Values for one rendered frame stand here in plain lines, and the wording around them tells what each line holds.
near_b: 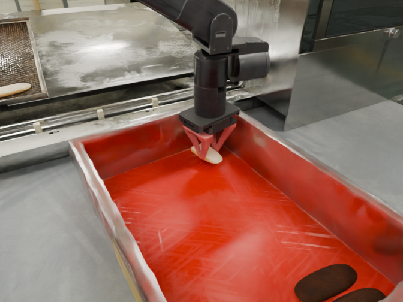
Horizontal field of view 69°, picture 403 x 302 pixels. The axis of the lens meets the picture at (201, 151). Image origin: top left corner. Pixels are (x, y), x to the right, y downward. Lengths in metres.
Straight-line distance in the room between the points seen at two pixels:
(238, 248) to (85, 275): 0.22
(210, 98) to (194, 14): 0.14
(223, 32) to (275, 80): 0.31
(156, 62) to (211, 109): 0.47
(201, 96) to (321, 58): 0.32
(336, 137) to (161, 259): 0.51
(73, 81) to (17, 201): 0.38
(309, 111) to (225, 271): 0.47
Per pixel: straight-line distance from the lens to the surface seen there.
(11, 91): 0.87
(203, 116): 0.52
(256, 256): 0.47
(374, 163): 0.72
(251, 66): 0.51
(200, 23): 0.45
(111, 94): 0.96
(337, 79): 0.81
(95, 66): 0.94
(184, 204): 0.53
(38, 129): 0.76
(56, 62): 0.99
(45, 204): 0.60
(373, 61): 0.89
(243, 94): 0.82
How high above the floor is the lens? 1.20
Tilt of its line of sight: 36 degrees down
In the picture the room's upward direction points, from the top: straight up
